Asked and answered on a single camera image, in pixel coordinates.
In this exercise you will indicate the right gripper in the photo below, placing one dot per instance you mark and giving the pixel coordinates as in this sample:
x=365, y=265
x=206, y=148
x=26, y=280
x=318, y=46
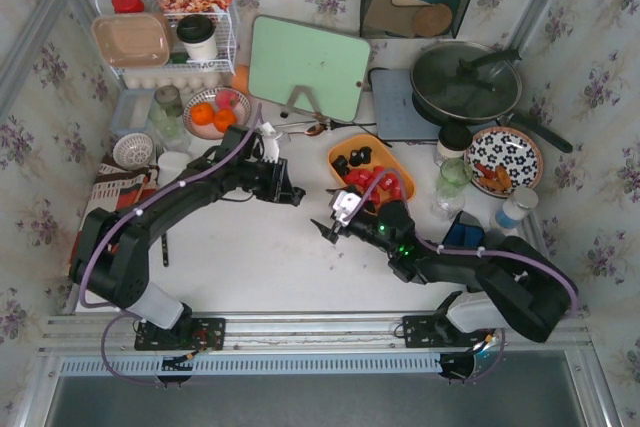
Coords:
x=360, y=226

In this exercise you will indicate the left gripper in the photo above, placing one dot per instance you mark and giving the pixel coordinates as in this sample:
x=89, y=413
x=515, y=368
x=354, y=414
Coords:
x=279, y=180

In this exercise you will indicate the red capsule number two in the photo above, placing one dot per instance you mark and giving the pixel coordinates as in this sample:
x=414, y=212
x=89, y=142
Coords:
x=358, y=177

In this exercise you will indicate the black capsule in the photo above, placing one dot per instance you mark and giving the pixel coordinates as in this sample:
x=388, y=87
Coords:
x=362, y=156
x=341, y=166

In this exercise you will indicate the red capsule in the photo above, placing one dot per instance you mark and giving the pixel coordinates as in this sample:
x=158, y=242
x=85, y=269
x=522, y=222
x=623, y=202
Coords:
x=391, y=185

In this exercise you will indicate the orange storage basket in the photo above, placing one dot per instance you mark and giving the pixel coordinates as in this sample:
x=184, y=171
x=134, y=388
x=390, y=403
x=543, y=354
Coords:
x=379, y=156

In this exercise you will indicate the grey blue cloth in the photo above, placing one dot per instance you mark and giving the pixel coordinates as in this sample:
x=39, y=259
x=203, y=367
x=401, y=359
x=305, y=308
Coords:
x=466, y=231

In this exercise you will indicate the clear glass cup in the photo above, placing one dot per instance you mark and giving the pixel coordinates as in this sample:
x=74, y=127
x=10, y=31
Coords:
x=448, y=202

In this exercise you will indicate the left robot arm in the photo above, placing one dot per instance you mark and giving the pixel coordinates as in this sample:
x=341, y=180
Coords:
x=111, y=259

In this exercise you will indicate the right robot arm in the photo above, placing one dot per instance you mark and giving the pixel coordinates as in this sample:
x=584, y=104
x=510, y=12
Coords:
x=507, y=282

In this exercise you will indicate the copper spoon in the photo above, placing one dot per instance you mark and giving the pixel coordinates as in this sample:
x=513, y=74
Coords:
x=312, y=131

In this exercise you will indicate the grey induction cooker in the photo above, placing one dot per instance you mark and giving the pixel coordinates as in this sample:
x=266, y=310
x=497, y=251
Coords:
x=395, y=115

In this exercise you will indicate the fruit bowl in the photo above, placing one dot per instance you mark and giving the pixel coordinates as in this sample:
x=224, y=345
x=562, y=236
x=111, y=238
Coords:
x=210, y=113

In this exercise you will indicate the green cutting board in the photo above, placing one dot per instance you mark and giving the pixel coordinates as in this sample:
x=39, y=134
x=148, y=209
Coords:
x=306, y=68

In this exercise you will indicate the paper cup black lid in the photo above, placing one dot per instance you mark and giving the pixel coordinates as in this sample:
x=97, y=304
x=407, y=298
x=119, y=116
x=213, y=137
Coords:
x=453, y=141

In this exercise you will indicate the egg carton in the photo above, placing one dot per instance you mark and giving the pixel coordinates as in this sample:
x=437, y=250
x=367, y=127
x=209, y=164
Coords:
x=186, y=83

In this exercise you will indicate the dark glass cup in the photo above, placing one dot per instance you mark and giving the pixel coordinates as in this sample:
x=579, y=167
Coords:
x=169, y=100

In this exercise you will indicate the white small strainer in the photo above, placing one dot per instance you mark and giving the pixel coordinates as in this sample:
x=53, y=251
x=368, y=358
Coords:
x=133, y=151

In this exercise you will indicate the striped orange cloth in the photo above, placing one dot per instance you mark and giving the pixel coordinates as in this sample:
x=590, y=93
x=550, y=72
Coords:
x=116, y=188

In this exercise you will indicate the floral patterned plate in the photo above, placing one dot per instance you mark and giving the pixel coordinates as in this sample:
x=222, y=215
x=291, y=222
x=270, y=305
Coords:
x=503, y=159

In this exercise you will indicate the blue plastic container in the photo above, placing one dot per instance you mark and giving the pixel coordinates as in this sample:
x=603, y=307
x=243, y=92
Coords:
x=131, y=114

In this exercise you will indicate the black pan with lid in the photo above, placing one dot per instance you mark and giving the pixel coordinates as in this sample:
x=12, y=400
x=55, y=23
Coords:
x=471, y=84

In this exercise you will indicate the white blue bottle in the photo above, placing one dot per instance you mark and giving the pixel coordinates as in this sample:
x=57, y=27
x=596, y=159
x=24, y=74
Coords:
x=516, y=208

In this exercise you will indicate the white black lid cup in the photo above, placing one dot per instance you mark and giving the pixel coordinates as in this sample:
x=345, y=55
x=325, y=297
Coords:
x=197, y=34

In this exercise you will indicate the round cork coaster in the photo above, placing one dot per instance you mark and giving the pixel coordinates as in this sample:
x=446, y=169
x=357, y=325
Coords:
x=432, y=20

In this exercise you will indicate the black mesh holder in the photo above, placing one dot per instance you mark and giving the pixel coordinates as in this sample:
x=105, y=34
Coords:
x=393, y=18

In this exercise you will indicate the beige rectangular tray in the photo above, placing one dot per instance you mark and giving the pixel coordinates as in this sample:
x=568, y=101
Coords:
x=140, y=40

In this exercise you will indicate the red lid jar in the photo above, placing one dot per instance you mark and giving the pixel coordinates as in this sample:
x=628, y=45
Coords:
x=128, y=6

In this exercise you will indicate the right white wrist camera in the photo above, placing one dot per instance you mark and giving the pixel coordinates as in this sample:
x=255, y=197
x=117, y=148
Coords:
x=344, y=206

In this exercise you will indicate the white wire rack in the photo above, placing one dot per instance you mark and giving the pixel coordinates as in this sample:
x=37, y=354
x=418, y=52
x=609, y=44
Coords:
x=227, y=26

